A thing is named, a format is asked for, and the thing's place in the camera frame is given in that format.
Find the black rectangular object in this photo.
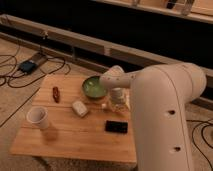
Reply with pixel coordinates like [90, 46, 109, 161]
[105, 120, 128, 134]

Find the black cable right floor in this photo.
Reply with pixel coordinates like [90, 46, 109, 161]
[186, 118, 213, 171]

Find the green bowl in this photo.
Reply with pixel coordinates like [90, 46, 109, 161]
[82, 76, 107, 99]

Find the wooden table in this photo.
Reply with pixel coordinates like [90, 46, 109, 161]
[10, 75, 136, 166]

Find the black floor cable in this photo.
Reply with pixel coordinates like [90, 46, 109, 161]
[0, 44, 72, 128]

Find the white cup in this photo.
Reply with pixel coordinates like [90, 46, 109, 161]
[26, 106, 50, 130]

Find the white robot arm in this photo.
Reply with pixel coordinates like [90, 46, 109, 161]
[100, 63, 207, 171]

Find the red brown small object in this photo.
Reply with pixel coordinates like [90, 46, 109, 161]
[53, 87, 60, 103]

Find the blue power adapter box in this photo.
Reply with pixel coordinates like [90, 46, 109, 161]
[18, 61, 36, 74]

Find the white rectangular block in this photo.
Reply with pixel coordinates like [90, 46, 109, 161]
[72, 101, 89, 117]

